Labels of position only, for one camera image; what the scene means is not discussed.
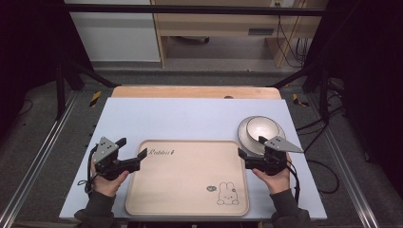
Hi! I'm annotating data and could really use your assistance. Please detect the black metal stand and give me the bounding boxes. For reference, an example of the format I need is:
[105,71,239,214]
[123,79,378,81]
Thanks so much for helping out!
[269,61,331,124]
[54,59,121,122]

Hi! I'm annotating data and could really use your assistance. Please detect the left hand-held gripper cable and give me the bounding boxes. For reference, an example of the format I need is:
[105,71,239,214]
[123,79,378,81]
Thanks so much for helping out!
[77,144,100,195]

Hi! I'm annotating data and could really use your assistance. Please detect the hanging black cables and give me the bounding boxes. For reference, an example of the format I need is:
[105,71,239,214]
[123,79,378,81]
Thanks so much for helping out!
[277,13,314,68]

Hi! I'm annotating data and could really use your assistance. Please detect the grey label on desk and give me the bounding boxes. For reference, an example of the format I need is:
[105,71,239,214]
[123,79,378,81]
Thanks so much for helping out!
[247,28,276,36]

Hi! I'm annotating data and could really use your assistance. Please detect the silver metal bowl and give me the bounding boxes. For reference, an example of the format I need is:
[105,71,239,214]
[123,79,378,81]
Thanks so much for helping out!
[237,115,287,157]

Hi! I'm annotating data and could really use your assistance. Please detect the beige tray with rabbit print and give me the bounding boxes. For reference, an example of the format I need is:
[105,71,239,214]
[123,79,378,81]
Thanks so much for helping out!
[125,139,250,217]

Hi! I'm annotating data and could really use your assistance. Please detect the hand-held gripper cable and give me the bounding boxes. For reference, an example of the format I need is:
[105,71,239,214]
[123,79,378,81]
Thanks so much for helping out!
[284,160,301,205]
[77,144,100,195]

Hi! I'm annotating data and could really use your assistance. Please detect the white bowl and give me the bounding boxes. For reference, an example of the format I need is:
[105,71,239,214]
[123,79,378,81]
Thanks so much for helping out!
[245,116,281,143]

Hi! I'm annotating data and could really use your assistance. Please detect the person's right hand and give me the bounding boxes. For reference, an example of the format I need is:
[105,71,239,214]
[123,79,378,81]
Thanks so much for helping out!
[252,153,293,195]

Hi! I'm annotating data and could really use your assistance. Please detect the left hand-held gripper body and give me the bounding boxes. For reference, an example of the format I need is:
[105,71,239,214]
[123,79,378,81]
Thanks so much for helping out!
[93,136,131,181]

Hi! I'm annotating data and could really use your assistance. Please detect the black crossbar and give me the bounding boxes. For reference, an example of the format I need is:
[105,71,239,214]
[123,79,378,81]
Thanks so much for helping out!
[65,3,331,17]

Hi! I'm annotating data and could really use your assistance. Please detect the right hand-held gripper cable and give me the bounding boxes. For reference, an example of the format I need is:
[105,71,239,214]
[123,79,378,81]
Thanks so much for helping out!
[284,160,301,205]

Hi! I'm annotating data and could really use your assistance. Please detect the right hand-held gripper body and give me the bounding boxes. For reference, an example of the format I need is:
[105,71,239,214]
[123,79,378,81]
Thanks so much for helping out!
[252,136,304,177]

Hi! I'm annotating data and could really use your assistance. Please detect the black curtain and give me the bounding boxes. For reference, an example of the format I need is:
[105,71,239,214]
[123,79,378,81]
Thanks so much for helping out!
[0,0,93,139]
[303,0,403,201]

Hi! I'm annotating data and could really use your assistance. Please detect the wooden desk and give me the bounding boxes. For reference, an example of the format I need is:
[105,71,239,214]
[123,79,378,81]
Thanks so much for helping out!
[149,0,329,68]

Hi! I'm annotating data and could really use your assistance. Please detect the white cabinet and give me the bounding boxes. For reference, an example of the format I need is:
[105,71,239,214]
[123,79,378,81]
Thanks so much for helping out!
[64,0,162,63]

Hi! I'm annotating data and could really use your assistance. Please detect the person's left hand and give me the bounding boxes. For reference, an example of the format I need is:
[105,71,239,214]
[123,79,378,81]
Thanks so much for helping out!
[90,160,130,198]

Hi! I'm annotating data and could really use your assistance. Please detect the light blue table mat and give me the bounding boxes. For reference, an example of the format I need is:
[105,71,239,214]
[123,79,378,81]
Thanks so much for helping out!
[59,97,328,221]

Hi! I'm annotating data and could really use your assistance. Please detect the metal floor rail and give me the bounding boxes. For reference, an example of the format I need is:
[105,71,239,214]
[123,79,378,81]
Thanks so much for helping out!
[305,94,380,228]
[0,90,81,228]

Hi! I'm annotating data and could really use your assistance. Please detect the yellow black tape strip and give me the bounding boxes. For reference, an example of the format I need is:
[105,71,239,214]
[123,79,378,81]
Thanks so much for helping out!
[88,90,103,108]
[292,93,310,107]

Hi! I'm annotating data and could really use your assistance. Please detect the thin black floor cable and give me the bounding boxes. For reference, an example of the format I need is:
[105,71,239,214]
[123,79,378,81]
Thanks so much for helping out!
[17,98,34,117]

